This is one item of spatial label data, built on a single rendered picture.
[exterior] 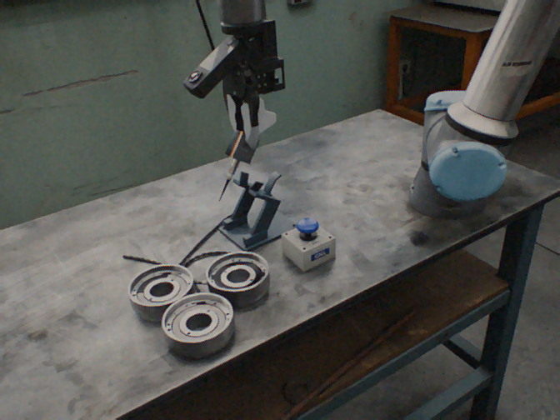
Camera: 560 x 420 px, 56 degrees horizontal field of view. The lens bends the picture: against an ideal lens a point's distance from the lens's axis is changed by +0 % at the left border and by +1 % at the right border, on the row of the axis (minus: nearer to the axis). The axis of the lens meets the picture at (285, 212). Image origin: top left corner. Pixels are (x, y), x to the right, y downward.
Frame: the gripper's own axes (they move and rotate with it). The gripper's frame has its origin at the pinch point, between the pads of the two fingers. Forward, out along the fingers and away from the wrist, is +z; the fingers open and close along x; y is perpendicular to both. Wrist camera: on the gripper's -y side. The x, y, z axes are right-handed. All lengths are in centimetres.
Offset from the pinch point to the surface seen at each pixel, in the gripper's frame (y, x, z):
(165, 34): 50, 145, 13
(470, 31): 166, 76, 22
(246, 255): -7.6, -9.9, 16.1
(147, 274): -23.3, -3.1, 16.4
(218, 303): -17.3, -17.0, 16.8
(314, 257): 2.0, -16.8, 17.2
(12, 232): -38, 33, 20
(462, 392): 42, -25, 76
